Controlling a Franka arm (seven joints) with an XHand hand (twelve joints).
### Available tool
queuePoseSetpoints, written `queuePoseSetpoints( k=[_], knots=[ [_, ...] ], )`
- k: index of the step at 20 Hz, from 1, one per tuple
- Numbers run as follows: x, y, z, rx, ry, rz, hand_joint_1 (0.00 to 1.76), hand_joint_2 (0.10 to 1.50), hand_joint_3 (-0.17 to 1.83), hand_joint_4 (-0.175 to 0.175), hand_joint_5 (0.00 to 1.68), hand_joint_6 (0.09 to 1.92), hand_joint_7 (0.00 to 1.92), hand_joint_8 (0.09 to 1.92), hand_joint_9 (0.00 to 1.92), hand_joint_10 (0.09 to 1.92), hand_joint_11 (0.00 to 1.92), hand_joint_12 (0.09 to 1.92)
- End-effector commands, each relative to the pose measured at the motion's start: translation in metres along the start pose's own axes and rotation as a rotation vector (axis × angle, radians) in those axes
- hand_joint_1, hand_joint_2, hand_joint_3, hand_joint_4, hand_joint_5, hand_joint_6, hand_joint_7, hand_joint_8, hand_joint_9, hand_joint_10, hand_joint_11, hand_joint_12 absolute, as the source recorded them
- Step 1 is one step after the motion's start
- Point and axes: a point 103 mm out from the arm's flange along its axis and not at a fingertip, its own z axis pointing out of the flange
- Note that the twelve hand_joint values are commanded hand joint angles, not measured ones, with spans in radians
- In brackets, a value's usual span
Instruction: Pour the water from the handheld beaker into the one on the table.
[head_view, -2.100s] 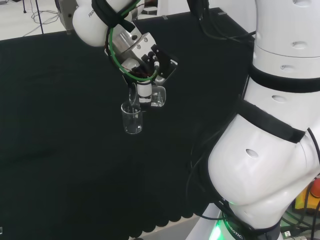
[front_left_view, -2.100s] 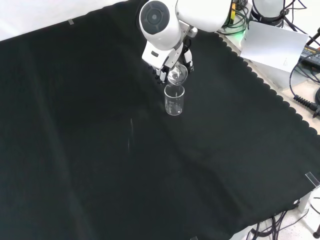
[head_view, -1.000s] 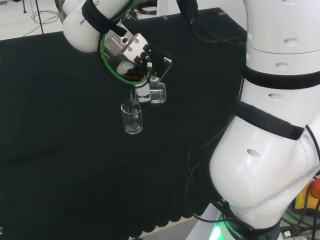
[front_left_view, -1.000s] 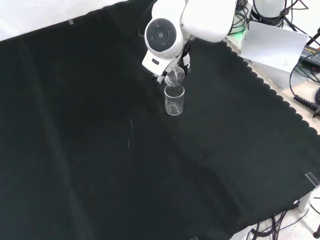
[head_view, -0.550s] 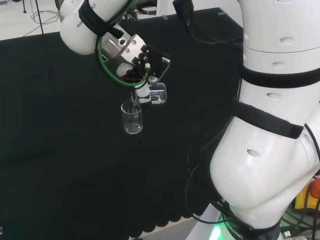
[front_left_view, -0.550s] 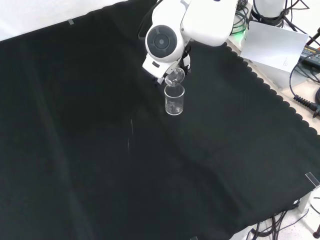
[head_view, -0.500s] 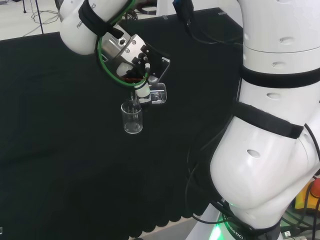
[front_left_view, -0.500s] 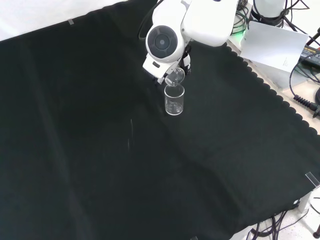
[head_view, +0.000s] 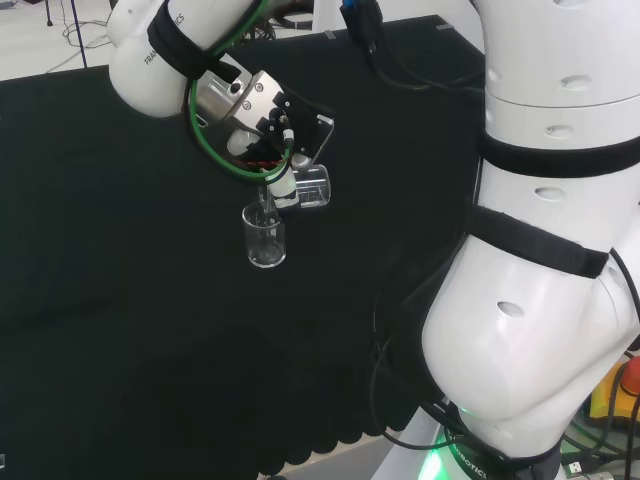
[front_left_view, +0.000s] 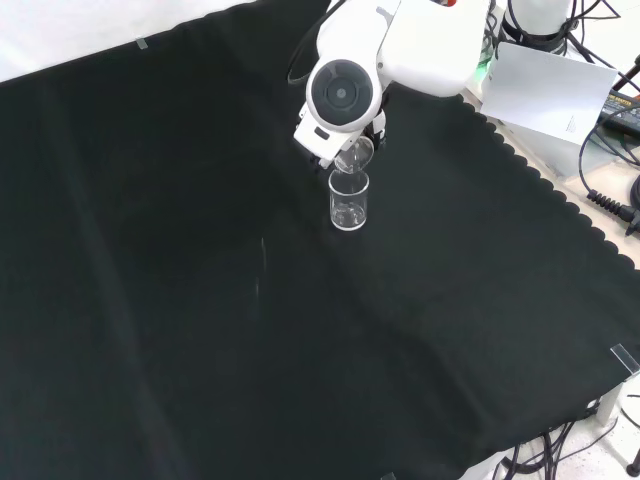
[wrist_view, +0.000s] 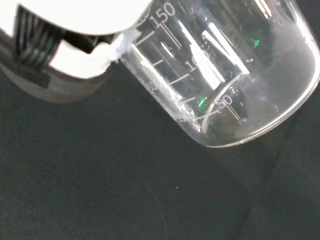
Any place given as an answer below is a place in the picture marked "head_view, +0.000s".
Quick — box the clear glass beaker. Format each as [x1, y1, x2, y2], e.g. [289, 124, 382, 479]
[241, 201, 288, 270]
[285, 163, 334, 211]

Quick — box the yellow stop button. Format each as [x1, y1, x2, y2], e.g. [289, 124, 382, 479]
[588, 356, 640, 432]

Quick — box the black cable with connector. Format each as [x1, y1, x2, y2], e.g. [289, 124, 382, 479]
[339, 0, 489, 92]

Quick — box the green cable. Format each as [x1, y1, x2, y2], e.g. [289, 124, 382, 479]
[186, 0, 294, 185]

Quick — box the black tripod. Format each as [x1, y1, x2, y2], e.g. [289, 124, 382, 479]
[43, 0, 92, 70]

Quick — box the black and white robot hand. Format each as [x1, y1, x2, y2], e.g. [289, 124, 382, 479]
[225, 124, 302, 211]

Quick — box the black bench cloth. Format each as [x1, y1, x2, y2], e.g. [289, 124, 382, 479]
[0, 14, 490, 480]

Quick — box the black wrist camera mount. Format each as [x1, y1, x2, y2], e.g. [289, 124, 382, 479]
[273, 88, 336, 165]

